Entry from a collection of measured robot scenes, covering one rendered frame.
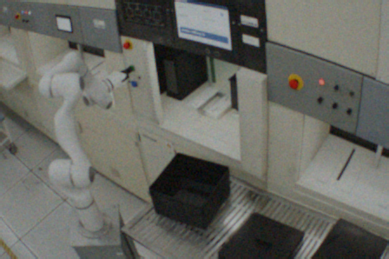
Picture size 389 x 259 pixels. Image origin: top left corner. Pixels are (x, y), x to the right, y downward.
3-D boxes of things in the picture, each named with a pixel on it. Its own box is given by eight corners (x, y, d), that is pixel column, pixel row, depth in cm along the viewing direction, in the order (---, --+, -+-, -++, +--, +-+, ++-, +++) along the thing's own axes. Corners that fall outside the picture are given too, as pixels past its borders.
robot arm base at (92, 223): (77, 239, 188) (64, 215, 177) (78, 212, 203) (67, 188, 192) (111, 237, 189) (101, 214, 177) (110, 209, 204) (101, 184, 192)
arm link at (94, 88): (100, 74, 180) (117, 101, 208) (79, 59, 185) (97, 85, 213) (87, 89, 178) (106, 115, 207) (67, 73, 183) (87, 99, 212)
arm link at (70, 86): (69, 180, 181) (99, 182, 179) (60, 189, 170) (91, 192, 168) (56, 72, 168) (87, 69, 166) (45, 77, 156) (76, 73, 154)
